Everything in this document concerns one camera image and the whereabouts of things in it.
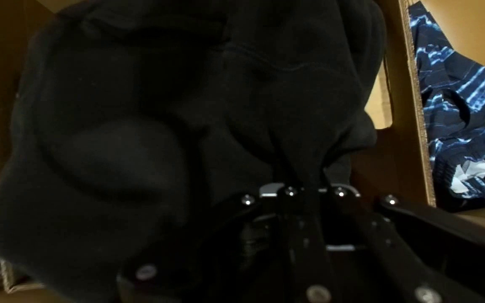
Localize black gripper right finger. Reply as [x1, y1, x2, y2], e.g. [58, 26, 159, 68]
[333, 188, 485, 303]

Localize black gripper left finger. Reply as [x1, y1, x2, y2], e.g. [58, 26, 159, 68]
[119, 188, 287, 303]

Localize black hoodie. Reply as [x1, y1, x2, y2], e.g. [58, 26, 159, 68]
[0, 0, 386, 303]

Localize white cardboard box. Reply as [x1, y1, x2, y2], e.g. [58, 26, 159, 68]
[0, 0, 485, 297]

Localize blue patterned cloth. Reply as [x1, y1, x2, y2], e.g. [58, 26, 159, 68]
[408, 2, 485, 213]

